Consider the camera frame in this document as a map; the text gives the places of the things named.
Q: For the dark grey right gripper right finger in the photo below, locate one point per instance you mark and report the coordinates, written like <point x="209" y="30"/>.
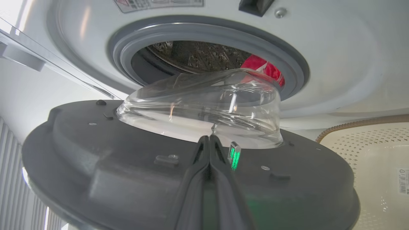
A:
<point x="227" y="195"/>

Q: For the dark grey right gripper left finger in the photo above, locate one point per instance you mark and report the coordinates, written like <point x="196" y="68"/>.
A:
<point x="195" y="191"/>

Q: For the dark grey round glass door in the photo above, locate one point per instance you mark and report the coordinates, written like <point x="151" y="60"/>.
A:
<point x="127" y="166"/>

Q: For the red sports garment white trim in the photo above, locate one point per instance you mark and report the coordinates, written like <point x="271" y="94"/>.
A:
<point x="266" y="68"/>

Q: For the cream perforated laundry basket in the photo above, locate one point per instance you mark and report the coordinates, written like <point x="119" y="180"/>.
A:
<point x="377" y="166"/>

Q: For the grey rubber door gasket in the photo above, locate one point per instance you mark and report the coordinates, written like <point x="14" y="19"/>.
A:
<point x="204" y="35"/>

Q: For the white front-load washing machine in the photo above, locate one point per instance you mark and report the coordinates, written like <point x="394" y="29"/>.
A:
<point x="335" y="64"/>

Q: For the perforated steel drum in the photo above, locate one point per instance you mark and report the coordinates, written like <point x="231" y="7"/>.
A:
<point x="198" y="56"/>

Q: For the white warning label sticker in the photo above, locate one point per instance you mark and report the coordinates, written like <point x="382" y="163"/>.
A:
<point x="158" y="4"/>

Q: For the white ribbed wall panel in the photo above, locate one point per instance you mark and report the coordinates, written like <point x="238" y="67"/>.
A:
<point x="16" y="191"/>

